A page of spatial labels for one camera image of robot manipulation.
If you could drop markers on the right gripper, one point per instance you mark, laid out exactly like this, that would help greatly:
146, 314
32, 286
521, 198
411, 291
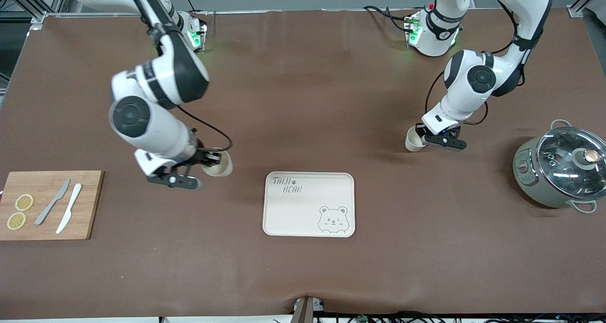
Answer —
202, 157

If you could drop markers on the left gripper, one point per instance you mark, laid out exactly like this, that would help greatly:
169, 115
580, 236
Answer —
423, 130

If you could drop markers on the white IKEA cup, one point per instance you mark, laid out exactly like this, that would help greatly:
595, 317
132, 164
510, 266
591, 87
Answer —
220, 169
413, 143

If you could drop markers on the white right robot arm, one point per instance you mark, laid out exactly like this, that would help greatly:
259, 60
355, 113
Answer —
156, 129

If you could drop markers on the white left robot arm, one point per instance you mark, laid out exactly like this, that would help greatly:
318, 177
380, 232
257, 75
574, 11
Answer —
473, 76

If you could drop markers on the grey-green electric pot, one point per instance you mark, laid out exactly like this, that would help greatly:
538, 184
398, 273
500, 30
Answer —
528, 181

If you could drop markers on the cream bear print tray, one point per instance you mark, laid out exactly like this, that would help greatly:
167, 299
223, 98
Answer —
303, 219

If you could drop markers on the bamboo cutting board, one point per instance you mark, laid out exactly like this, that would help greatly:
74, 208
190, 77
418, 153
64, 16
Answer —
80, 209

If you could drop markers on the glass pot lid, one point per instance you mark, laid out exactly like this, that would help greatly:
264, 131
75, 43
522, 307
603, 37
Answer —
563, 157

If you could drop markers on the white plastic knife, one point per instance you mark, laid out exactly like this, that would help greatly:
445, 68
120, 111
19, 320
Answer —
70, 207

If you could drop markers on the grey plastic knife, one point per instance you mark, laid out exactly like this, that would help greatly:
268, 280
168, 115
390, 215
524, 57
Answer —
49, 204

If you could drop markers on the yellow lemon slice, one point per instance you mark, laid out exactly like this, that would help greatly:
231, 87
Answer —
24, 202
16, 220

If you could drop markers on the metal table edge bracket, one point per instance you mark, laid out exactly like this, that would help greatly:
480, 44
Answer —
307, 309

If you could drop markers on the aluminium frame profile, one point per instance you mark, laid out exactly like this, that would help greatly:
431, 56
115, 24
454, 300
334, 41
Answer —
33, 8
584, 3

